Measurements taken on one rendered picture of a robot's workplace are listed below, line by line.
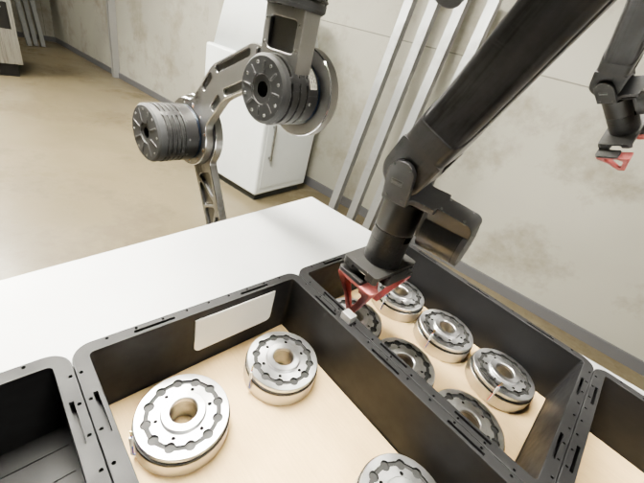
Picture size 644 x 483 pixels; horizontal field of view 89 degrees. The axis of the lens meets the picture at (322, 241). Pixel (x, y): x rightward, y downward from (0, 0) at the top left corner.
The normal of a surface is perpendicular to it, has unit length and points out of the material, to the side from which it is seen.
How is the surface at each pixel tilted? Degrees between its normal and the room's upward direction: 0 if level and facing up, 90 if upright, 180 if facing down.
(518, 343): 90
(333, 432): 0
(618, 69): 141
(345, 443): 0
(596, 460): 0
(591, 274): 90
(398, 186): 103
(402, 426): 90
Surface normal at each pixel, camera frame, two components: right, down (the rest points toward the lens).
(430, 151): -0.62, 0.49
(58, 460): 0.24, -0.83
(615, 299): -0.62, 0.27
